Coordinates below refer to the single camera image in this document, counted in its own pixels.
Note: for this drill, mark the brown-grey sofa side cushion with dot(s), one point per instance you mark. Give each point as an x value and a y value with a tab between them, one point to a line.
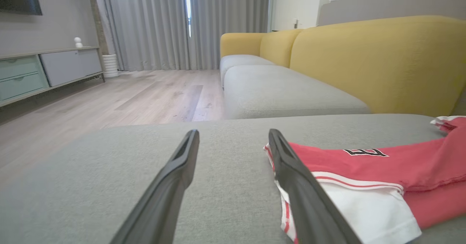
460	105

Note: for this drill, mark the small white figurine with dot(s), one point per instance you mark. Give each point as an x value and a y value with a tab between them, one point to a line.
78	42

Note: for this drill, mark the long grey sofa seat cushion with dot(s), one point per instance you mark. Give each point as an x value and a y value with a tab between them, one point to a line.
284	94

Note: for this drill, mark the large yellow sofa backrest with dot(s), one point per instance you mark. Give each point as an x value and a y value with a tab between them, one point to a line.
382	62

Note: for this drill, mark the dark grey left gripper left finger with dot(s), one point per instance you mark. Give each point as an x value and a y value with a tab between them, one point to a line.
160	200

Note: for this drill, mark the grey and green TV cabinet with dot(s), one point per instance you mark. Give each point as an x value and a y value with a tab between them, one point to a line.
65	65

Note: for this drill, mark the short grey sofa seat cushion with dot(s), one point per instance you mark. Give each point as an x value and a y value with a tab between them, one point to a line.
240	60

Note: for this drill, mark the yellow sofa armrest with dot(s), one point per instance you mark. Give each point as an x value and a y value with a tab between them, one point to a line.
240	44

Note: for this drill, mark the small yellow sofa backrest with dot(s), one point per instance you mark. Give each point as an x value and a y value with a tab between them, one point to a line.
280	47

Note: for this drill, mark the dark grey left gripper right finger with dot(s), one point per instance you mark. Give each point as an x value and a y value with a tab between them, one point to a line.
309	207

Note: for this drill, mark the grey pleated curtain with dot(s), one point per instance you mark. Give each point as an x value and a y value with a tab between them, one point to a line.
145	25
229	14

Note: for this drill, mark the yellow and grey sofa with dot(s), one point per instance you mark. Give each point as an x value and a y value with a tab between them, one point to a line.
233	185

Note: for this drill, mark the white ribbed plant pot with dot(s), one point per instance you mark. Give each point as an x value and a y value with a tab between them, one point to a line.
110	66

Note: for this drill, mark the red and white basketball jersey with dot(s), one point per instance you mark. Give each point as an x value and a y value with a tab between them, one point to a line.
400	167

